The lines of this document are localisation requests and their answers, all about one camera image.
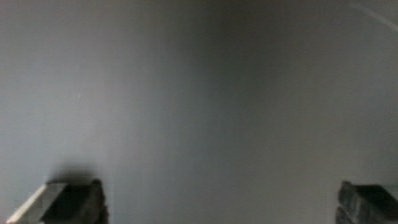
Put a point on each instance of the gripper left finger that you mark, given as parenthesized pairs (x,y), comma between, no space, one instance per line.
(65,203)

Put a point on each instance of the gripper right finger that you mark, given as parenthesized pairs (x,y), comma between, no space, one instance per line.
(369,204)

